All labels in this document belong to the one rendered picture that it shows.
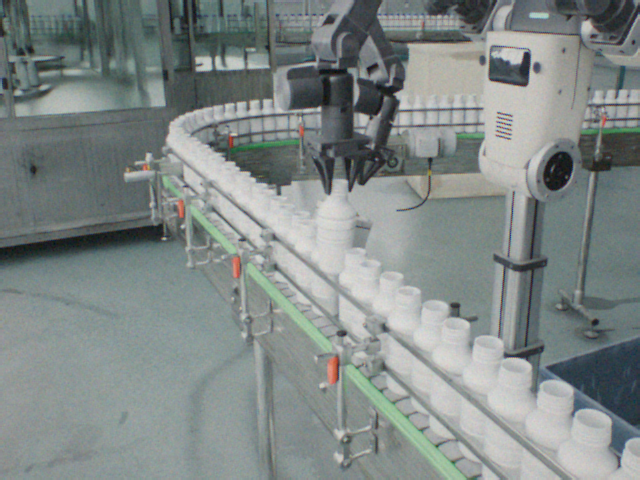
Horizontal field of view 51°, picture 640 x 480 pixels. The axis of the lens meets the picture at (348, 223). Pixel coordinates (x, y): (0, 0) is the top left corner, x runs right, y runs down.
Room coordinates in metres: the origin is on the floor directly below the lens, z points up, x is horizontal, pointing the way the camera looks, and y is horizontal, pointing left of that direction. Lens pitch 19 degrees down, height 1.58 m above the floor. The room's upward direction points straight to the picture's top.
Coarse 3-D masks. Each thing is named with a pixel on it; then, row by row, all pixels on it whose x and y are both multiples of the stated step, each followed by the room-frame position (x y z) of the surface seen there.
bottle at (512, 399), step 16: (512, 368) 0.72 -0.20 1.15; (528, 368) 0.70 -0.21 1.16; (512, 384) 0.68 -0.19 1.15; (528, 384) 0.69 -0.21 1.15; (496, 400) 0.69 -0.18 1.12; (512, 400) 0.68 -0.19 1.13; (528, 400) 0.68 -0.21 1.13; (512, 416) 0.67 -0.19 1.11; (496, 432) 0.68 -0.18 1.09; (496, 448) 0.68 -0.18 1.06; (512, 448) 0.67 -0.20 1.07; (496, 464) 0.68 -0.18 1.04; (512, 464) 0.67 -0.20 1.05
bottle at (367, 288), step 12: (360, 264) 1.02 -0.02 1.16; (372, 264) 1.03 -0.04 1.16; (360, 276) 1.01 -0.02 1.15; (372, 276) 1.00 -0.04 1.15; (360, 288) 1.00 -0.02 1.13; (372, 288) 1.00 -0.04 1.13; (360, 300) 0.99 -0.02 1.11; (372, 300) 0.99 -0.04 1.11; (360, 312) 0.99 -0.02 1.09; (360, 324) 0.99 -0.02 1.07; (360, 336) 0.99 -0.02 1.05
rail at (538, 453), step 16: (176, 176) 2.06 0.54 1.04; (224, 192) 1.61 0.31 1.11; (240, 208) 1.50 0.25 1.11; (256, 224) 1.40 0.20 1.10; (320, 272) 1.11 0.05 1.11; (336, 288) 1.05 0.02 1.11; (352, 304) 1.00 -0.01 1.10; (336, 320) 1.05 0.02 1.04; (352, 336) 1.00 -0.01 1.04; (400, 336) 0.87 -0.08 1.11; (416, 352) 0.83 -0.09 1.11; (384, 368) 0.90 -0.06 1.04; (432, 368) 0.79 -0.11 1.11; (400, 384) 0.86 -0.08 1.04; (448, 384) 0.76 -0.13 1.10; (416, 400) 0.82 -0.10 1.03; (480, 400) 0.70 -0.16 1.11; (496, 416) 0.67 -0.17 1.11; (512, 432) 0.65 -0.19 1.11; (528, 448) 0.63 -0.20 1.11; (544, 464) 0.60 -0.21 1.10
